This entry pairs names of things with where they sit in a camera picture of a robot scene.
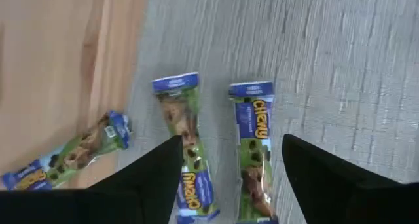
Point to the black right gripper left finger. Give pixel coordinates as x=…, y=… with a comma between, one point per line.
x=98, y=207

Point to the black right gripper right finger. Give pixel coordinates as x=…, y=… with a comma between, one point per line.
x=343, y=204

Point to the grey woven placemat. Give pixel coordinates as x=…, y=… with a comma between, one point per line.
x=327, y=70

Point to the green blue Chewy granola bar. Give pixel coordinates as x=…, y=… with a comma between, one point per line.
x=255, y=152
x=82, y=145
x=178, y=112

